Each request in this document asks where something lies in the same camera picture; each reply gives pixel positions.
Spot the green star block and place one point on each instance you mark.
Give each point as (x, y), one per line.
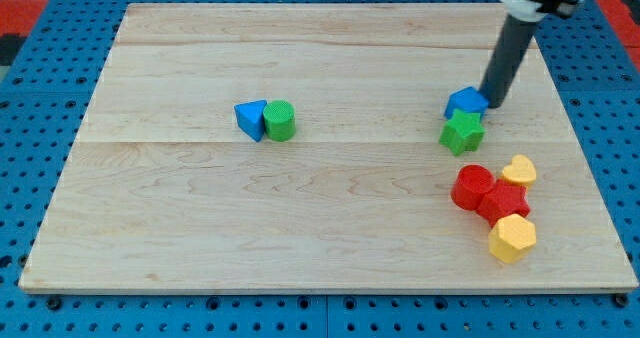
(462, 132)

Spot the blue cube block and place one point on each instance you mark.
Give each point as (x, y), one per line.
(468, 99)

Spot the red star block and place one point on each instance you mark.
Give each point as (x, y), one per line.
(503, 200)

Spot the green cylinder block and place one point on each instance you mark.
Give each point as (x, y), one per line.
(279, 120)

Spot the blue triangle block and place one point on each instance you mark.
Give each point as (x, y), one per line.
(250, 119)

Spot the wooden board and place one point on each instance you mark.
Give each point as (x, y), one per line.
(162, 193)

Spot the red cylinder block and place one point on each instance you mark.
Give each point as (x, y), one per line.
(472, 183)

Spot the yellow heart block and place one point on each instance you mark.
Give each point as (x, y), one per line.
(520, 171)

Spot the yellow hexagon block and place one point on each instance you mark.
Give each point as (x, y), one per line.
(511, 238)

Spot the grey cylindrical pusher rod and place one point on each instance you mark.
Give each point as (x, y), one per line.
(509, 51)

